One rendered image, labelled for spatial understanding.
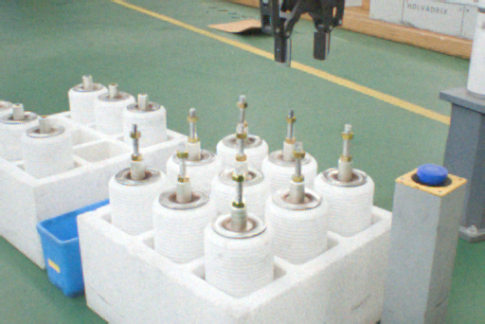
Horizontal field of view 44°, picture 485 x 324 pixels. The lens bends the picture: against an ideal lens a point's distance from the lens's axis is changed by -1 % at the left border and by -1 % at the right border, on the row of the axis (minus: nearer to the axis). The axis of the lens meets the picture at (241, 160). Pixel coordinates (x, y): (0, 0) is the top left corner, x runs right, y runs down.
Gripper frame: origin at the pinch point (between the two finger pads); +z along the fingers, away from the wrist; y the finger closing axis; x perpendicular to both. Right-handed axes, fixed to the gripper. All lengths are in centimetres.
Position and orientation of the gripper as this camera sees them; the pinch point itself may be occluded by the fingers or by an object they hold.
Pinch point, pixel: (302, 53)
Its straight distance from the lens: 83.2
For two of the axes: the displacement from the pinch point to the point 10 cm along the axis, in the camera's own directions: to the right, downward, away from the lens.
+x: 6.1, 2.9, -7.3
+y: -7.9, 2.3, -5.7
